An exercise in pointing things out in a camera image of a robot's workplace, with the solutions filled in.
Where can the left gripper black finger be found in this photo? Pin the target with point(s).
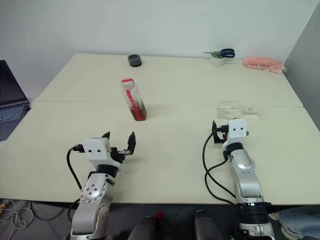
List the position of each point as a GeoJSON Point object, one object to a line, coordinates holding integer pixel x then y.
{"type": "Point", "coordinates": [106, 135]}
{"type": "Point", "coordinates": [131, 142]}

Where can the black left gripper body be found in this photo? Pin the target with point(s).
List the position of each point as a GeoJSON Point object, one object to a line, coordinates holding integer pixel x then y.
{"type": "Point", "coordinates": [117, 156]}

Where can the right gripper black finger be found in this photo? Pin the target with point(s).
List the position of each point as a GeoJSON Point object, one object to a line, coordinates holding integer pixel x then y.
{"type": "Point", "coordinates": [247, 133]}
{"type": "Point", "coordinates": [214, 131]}

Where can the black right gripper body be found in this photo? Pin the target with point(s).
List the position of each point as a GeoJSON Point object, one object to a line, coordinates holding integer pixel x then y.
{"type": "Point", "coordinates": [222, 136]}

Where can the clear wine glass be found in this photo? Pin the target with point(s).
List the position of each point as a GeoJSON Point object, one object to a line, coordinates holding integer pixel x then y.
{"type": "Point", "coordinates": [232, 110]}

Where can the bottle with red liquid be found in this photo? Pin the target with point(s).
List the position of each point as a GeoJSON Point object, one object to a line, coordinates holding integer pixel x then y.
{"type": "Point", "coordinates": [136, 105]}

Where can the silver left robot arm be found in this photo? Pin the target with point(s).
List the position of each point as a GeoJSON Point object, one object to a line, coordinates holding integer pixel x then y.
{"type": "Point", "coordinates": [92, 192]}

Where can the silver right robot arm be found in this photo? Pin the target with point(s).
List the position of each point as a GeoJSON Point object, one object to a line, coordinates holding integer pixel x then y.
{"type": "Point", "coordinates": [246, 175]}

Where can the white tape roll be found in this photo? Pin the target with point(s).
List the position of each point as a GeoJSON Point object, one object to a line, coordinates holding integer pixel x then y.
{"type": "Point", "coordinates": [217, 62]}

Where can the pink cloth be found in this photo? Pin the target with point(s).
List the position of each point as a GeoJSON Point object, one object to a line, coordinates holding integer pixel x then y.
{"type": "Point", "coordinates": [265, 63]}

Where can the small red object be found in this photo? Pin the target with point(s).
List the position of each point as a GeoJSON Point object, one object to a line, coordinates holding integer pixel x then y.
{"type": "Point", "coordinates": [160, 215]}

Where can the dark rounded shape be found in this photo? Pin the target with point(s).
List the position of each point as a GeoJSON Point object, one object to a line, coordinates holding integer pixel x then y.
{"type": "Point", "coordinates": [206, 225]}
{"type": "Point", "coordinates": [145, 228]}

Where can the white shoe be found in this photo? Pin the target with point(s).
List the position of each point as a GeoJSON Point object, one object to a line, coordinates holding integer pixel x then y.
{"type": "Point", "coordinates": [275, 216]}

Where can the grey partition panel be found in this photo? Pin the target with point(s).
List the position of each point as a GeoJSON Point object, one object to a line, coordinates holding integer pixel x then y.
{"type": "Point", "coordinates": [307, 62]}

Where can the dark laptop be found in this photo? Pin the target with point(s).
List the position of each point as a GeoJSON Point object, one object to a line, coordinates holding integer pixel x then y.
{"type": "Point", "coordinates": [10, 100]}

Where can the blue fabric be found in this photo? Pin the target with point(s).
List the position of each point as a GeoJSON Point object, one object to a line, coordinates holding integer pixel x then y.
{"type": "Point", "coordinates": [300, 222]}

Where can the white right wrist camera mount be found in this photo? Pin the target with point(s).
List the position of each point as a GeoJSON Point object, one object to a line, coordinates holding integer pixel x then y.
{"type": "Point", "coordinates": [237, 128]}

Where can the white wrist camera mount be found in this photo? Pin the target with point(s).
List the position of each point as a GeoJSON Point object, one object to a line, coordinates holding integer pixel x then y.
{"type": "Point", "coordinates": [237, 128]}
{"type": "Point", "coordinates": [95, 150]}

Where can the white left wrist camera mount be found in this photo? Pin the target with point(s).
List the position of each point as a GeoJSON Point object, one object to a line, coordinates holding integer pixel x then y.
{"type": "Point", "coordinates": [95, 150]}

